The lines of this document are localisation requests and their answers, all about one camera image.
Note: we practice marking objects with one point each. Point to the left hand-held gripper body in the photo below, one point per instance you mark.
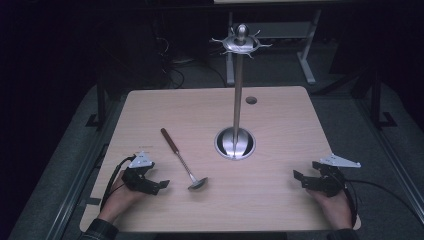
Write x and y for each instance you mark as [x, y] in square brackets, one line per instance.
[136, 176]

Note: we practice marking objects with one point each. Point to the black metal stand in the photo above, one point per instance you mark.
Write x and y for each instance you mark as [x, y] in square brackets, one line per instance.
[378, 103]
[100, 106]

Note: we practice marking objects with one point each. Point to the metal utensil hanging stand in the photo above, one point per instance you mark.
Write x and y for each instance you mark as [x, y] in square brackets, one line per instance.
[237, 100]

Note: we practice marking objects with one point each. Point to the person's right hand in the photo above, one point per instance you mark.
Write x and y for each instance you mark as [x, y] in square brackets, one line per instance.
[335, 208]

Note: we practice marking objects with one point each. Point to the white-legged desk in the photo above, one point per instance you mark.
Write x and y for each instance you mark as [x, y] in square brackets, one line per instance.
[286, 33]

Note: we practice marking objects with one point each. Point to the person's left hand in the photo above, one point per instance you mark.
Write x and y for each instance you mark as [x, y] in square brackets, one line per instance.
[120, 200]

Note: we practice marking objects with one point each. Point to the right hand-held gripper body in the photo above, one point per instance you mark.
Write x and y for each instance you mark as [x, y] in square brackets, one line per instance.
[330, 178]

